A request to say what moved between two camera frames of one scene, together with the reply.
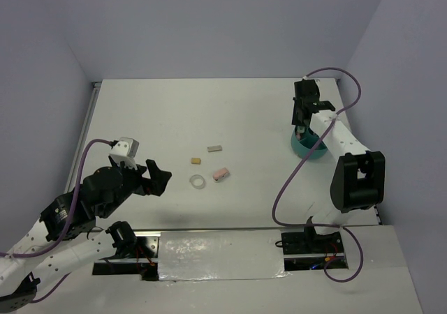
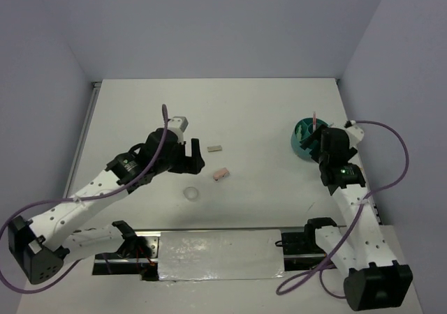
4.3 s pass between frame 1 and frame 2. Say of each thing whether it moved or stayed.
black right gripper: moved
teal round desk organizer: stayed
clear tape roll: moved
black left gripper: moved
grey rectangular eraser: stayed
